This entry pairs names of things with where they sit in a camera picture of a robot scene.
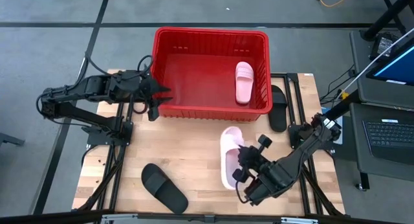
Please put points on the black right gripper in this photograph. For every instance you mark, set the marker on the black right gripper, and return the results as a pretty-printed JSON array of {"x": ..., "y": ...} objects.
[{"x": 255, "y": 162}]

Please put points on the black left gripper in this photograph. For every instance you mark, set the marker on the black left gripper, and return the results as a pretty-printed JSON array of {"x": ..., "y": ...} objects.
[{"x": 148, "y": 91}]

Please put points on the pink slide sandal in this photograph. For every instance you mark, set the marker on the pink slide sandal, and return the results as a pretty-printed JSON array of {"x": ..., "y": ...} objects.
[
  {"x": 244, "y": 88},
  {"x": 226, "y": 152}
]

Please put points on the black slide sandal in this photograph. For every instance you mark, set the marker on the black slide sandal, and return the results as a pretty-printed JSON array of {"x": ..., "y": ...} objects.
[
  {"x": 278, "y": 114},
  {"x": 163, "y": 188}
]

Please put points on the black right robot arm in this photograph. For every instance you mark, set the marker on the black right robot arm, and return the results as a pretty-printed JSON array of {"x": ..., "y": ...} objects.
[{"x": 291, "y": 159}]

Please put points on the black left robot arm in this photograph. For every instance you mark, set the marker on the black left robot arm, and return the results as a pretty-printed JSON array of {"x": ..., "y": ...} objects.
[{"x": 93, "y": 86}]

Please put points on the red plastic bin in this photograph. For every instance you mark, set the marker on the red plastic bin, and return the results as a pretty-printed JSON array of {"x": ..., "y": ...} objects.
[{"x": 200, "y": 85}]

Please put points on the yellow connector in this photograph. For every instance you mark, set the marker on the yellow connector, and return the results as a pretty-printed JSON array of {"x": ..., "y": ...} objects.
[{"x": 345, "y": 95}]

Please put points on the black laptop computer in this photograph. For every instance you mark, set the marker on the black laptop computer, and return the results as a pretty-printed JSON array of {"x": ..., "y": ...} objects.
[{"x": 388, "y": 173}]

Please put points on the black keyboard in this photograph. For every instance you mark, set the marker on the black keyboard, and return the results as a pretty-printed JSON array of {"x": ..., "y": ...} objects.
[{"x": 394, "y": 140}]

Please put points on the grey furniture leg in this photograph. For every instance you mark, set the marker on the grey furniture leg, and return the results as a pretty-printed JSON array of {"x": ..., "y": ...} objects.
[{"x": 9, "y": 139}]

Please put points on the black power adapter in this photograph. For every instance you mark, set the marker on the black power adapter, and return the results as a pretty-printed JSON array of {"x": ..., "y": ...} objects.
[{"x": 383, "y": 44}]

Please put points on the blue screen monitor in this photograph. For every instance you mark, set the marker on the blue screen monitor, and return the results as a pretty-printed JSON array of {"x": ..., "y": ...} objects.
[{"x": 401, "y": 68}]

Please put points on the black stand pole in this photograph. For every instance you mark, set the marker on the black stand pole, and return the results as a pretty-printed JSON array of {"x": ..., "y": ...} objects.
[{"x": 388, "y": 15}]

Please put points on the black table edge rail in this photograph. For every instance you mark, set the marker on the black table edge rail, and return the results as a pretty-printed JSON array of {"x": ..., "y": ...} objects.
[{"x": 226, "y": 217}]

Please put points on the silver rail bracket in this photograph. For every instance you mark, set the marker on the silver rail bracket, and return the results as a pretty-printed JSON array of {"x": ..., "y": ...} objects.
[
  {"x": 113, "y": 219},
  {"x": 297, "y": 220}
]

